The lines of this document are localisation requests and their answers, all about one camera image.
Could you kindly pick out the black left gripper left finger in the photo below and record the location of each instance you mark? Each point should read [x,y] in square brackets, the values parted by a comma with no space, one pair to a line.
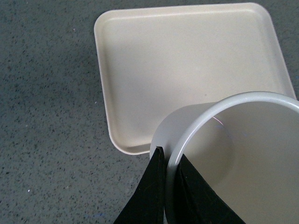
[146,205]

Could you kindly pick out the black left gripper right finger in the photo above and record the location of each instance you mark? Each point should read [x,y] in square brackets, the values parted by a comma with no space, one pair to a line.
[196,202]

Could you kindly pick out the white smiley mug black handle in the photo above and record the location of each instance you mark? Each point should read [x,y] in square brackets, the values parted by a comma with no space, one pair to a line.
[246,147]

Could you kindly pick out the beige rectangular tray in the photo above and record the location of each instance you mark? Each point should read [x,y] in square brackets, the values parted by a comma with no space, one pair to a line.
[155,60]

